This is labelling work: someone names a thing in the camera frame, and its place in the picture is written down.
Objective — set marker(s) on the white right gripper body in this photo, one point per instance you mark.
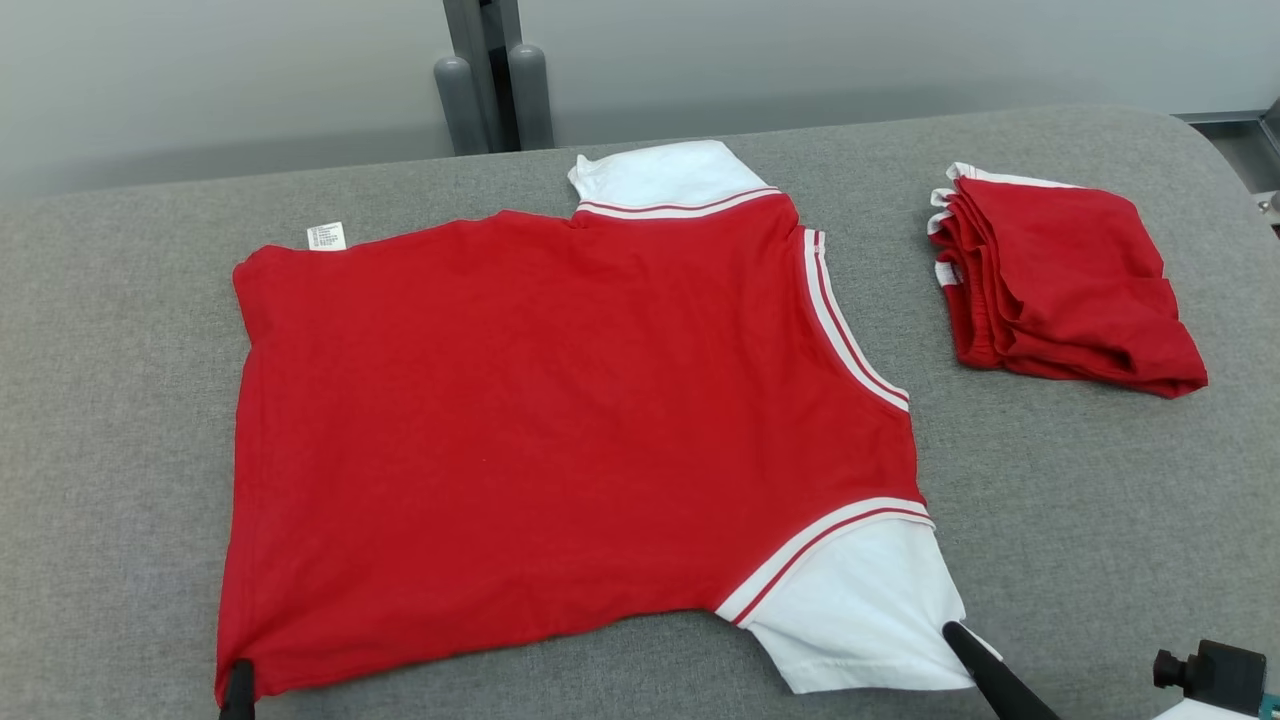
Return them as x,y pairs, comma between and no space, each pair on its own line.
1205,711

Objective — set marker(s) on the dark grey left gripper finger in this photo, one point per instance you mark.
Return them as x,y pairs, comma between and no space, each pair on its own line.
238,695

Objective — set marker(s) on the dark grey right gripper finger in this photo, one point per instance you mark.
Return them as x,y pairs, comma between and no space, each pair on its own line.
995,680

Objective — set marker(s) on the red shorts with white stripe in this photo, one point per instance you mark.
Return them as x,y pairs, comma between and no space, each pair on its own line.
1070,290

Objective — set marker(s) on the red jersey with white sleeves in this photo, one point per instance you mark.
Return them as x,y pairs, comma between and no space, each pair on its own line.
550,420

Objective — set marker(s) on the grey fabric sofa seat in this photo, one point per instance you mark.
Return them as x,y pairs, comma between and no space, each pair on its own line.
100,450

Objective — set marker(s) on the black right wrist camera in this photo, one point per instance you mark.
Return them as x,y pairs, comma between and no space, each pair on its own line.
1220,675

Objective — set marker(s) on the grey metal frame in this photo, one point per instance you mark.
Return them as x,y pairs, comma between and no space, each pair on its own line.
1215,117

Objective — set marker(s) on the grey cylindrical post foot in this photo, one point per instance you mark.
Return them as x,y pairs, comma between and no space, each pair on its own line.
530,100
458,110

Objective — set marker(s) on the grey partition post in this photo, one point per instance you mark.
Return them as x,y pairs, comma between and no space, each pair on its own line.
480,60

